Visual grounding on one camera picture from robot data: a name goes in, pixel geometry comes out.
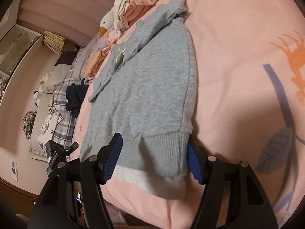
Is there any grey New York sweatshirt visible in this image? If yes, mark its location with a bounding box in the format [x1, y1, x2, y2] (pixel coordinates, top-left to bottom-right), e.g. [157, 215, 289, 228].
[79, 0, 199, 200]

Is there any white printed garment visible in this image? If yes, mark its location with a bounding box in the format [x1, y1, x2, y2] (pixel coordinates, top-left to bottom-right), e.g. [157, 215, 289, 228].
[37, 112, 64, 145]

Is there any colourful woven wall decoration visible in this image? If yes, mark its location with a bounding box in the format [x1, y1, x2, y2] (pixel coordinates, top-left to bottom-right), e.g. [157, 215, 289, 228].
[22, 110, 37, 140]

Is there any navy crumpled garment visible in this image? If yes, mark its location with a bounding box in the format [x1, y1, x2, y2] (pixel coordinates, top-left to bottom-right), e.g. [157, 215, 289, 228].
[66, 78, 89, 118]

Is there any orange folded garment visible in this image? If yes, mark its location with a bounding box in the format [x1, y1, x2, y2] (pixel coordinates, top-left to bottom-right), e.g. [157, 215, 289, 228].
[84, 51, 108, 79]

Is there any pink printed duvet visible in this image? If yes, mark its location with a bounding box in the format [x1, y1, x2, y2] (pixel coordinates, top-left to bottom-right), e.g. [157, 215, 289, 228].
[69, 0, 305, 229]

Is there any beige pillow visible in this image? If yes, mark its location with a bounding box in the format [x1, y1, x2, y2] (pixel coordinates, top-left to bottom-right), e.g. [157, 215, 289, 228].
[43, 64, 71, 94]

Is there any small plush toy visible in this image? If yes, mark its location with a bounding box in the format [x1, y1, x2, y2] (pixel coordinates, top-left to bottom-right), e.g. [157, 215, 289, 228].
[33, 72, 52, 107]

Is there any white wall socket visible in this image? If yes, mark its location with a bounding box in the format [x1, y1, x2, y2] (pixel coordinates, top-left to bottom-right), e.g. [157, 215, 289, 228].
[11, 162, 18, 181]

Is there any pink curtain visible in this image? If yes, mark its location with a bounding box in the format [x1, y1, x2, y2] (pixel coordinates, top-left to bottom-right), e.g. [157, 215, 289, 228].
[17, 0, 114, 47]

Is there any white goose plush toy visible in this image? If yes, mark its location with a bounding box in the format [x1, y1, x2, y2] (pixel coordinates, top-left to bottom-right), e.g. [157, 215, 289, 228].
[99, 8, 114, 39]

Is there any cream folded garment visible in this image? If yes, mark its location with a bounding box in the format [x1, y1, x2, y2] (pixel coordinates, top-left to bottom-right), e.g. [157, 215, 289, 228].
[113, 0, 130, 33]

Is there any black garment on pillow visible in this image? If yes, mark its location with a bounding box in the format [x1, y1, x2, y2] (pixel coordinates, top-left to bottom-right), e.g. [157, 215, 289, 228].
[53, 46, 81, 67]

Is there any pink folded garment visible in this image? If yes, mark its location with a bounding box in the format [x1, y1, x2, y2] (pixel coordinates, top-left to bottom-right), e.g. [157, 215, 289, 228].
[109, 0, 157, 35]

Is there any wall shelf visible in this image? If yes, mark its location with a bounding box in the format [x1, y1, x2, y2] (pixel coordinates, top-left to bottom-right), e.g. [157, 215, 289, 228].
[1, 24, 43, 99]

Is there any yellow pleated curtain fabric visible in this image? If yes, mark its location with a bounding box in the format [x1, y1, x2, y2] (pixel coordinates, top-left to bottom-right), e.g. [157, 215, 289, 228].
[43, 31, 66, 55]

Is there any plaid blue pillow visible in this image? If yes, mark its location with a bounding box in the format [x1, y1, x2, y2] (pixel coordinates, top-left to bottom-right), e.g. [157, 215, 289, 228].
[38, 46, 86, 161]

